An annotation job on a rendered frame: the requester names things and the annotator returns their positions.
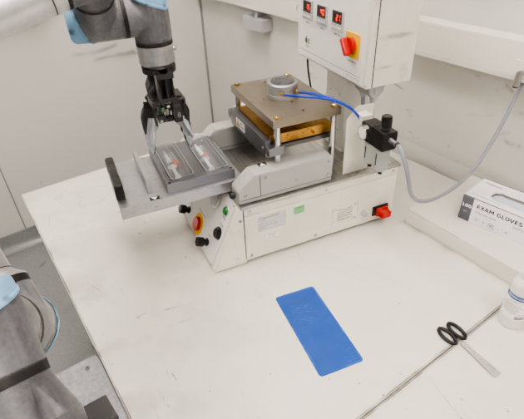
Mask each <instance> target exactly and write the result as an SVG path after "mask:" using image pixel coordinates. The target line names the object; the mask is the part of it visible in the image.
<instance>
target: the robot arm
mask: <svg viewBox="0 0 524 419"><path fill-rule="evenodd" d="M62 13H63V14H64V18H65V21H66V25H67V30H68V32H69V35H70V38H71V40H72V41H73V42H74V43H76V44H87V43H91V44H96V43H97V42H109V41H115V40H122V39H128V38H135V41H136V50H137V55H138V59H139V63H140V65H141V70H142V73H143V74H144V75H147V78H146V83H145V85H146V91H147V94H146V96H145V99H146V102H145V101H143V107H142V109H141V124H142V127H143V131H144V133H145V137H146V142H147V145H148V147H149V149H150V151H151V153H152V154H153V155H154V154H155V151H156V131H157V129H158V127H159V123H160V124H161V123H164V122H169V121H175V122H176V123H177V124H178V125H179V126H180V129H181V131H182V132H183V134H184V138H185V140H186V142H187V144H188V145H189V146H191V143H192V138H193V137H194V136H193V134H192V129H191V123H190V110H189V107H188V106H187V105H186V103H185V97H184V96H183V95H182V94H181V92H180V91H179V90H178V88H176V89H175V88H174V83H173V78H174V74H173V72H174V71H175V70H176V67H175V53H174V50H176V45H173V39H172V33H171V22H170V16H169V7H168V5H167V1H166V0H0V39H1V38H4V37H7V36H9V35H11V34H13V33H15V32H19V31H21V30H23V29H25V28H28V27H31V26H33V25H36V24H38V23H39V22H43V21H46V20H47V19H50V18H52V17H55V16H57V15H60V14H62ZM156 118H157V119H156ZM158 121H159V122H158ZM59 327H60V321H59V316H58V313H57V310H56V309H55V307H54V305H53V304H52V303H51V302H50V301H49V300H48V299H47V298H45V297H43V296H42V295H41V294H40V293H39V291H38V289H37V287H36V286H35V284H34V282H33V281H32V280H31V278H30V276H29V275H28V273H27V272H26V271H25V270H21V269H14V268H13V267H12V266H11V264H10V263H9V262H8V260H7V258H6V256H5V255H4V253H3V252H2V250H1V249H0V419H88V416H87V414H86V411H85V409H84V407H83V405H82V403H81V402H80V401H79V400H78V399H77V398H76V397H75V396H74V395H73V394H72V393H71V392H70V390H69V389H68V388H67V387H66V386H65V385H64V384H63V383H62V382H61V381H60V380H59V379H58V378H57V376H56V375H55V374H54V372H53V371H52V368H51V366H50V364H49V361H48V360H47V356H46V354H45V353H46V352H47V351H48V350H49V349H50V348H51V347H52V345H53V343H54V342H55V341H56V339H57V335H58V332H59Z"/></svg>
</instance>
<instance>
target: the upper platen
mask: <svg viewBox="0 0 524 419"><path fill-rule="evenodd" d="M238 110H239V111H240V112H241V113H243V114H244V115H245V116H246V117H247V118H248V119H249V120H250V121H251V122H252V123H253V124H254V125H255V126H256V127H257V128H259V129H260V130H261V131H262V132H263V133H264V134H265V135H266V136H267V137H268V138H269V139H270V141H271V145H273V144H274V130H273V129H272V128H271V127H270V126H269V125H267V124H266V123H265V122H264V121H263V120H262V119H261V118H260V117H258V116H257V115H256V114H255V113H254V112H253V111H252V110H251V109H250V108H249V107H248V106H238ZM329 126H330V121H329V120H328V119H326V118H322V119H318V120H314V121H308V122H304V123H300V124H296V125H292V126H286V127H282V128H280V130H281V144H282V145H283V146H284V148H285V147H289V146H292V145H298V144H302V143H305V142H309V141H313V140H319V139H323V138H326V137H329Z"/></svg>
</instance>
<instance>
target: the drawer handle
mask: <svg viewBox="0 0 524 419"><path fill-rule="evenodd" d="M105 163H106V168H107V172H108V173H109V176H110V179H111V183H112V186H113V189H114V191H115V195H116V200H117V201H119V200H125V199H126V196H125V192H124V190H123V186H122V183H121V179H120V176H119V175H118V172H117V169H116V166H115V163H114V160H113V159H112V158H111V157H108V158H105Z"/></svg>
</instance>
